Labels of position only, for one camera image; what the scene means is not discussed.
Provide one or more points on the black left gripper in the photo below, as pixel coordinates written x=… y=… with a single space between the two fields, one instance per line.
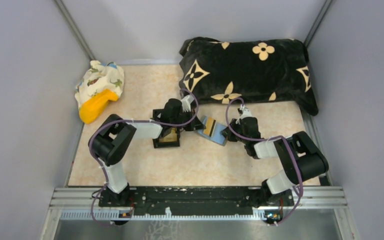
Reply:
x=194 y=125

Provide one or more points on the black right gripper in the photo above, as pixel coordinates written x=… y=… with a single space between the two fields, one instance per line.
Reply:
x=229 y=134

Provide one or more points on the black compartment tray box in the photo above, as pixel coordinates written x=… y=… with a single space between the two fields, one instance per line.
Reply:
x=170 y=136

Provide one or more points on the grey card holder wallet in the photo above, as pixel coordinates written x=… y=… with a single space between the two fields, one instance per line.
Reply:
x=217 y=137

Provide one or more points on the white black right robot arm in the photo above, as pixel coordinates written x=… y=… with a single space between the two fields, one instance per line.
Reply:
x=299 y=156

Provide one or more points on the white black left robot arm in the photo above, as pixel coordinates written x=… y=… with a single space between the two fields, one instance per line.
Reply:
x=109 y=144

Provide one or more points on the black floral pillow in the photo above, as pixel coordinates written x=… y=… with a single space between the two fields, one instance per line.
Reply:
x=261 y=71

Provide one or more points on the yellow cloth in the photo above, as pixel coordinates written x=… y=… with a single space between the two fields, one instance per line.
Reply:
x=95 y=106

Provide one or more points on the dinosaur print cloth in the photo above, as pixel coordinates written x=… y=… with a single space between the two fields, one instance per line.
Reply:
x=98 y=78

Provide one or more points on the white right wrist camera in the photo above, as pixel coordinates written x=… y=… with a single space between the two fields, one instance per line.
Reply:
x=244 y=112

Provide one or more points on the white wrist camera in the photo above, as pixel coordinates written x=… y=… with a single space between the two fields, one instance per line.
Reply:
x=244 y=112
x=186 y=103

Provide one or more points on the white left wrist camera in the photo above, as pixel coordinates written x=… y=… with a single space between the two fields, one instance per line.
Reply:
x=186 y=103

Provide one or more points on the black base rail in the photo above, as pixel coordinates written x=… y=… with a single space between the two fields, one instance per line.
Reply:
x=195 y=201

